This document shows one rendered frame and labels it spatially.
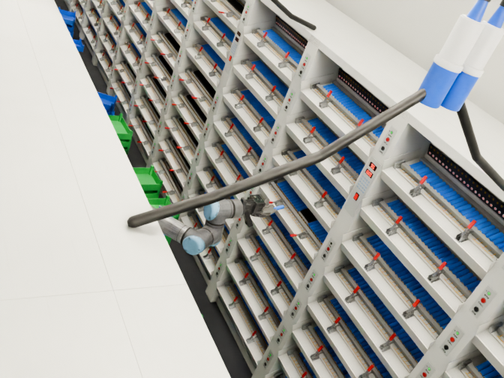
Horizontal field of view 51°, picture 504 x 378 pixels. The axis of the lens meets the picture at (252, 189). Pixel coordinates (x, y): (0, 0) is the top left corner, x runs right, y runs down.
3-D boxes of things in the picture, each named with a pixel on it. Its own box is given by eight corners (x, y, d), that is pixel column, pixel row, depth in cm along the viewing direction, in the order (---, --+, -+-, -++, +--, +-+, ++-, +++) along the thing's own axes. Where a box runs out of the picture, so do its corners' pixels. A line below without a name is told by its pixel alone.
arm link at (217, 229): (194, 243, 247) (199, 220, 242) (207, 234, 257) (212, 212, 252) (211, 251, 244) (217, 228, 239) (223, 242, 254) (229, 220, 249)
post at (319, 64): (210, 302, 345) (320, 41, 255) (205, 292, 351) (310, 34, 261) (236, 299, 356) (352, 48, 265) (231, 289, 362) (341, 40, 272)
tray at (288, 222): (313, 266, 260) (314, 253, 253) (259, 191, 301) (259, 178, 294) (348, 253, 266) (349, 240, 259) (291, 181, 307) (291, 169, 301)
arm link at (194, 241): (83, 174, 249) (202, 241, 229) (102, 167, 259) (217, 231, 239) (80, 195, 254) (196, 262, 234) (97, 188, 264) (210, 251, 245)
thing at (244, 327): (257, 370, 300) (257, 356, 290) (217, 291, 341) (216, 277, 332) (289, 355, 306) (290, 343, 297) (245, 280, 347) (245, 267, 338)
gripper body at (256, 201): (267, 203, 252) (245, 205, 245) (262, 217, 256) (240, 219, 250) (259, 193, 257) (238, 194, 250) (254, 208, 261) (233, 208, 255)
